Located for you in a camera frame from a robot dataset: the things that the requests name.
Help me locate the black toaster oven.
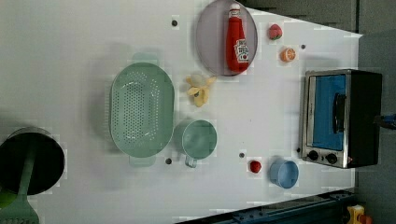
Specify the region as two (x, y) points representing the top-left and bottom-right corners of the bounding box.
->
(300, 69), (382, 169)

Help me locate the black round pot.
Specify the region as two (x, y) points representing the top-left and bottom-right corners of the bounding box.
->
(0, 127), (65, 195)

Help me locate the small red toy fruit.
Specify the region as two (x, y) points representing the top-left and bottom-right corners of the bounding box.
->
(249, 161), (262, 174)

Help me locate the peeled banana toy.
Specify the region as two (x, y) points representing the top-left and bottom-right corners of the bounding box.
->
(186, 74), (217, 107)

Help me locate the red ketchup bottle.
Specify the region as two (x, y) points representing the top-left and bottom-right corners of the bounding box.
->
(226, 3), (249, 74)

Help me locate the green perforated colander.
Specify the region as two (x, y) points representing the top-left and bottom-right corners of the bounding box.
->
(109, 53), (175, 167)

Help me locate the toy orange half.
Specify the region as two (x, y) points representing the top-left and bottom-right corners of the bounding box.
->
(280, 48), (296, 63)

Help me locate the toy strawberry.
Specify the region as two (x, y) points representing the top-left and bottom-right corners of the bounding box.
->
(269, 24), (283, 40)

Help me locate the blue cup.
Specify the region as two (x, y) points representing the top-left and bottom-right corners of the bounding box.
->
(269, 159), (299, 189)

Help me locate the green mug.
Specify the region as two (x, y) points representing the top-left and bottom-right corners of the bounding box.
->
(174, 119), (218, 168)

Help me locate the green spatula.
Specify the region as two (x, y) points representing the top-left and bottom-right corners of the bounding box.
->
(0, 149), (39, 224)

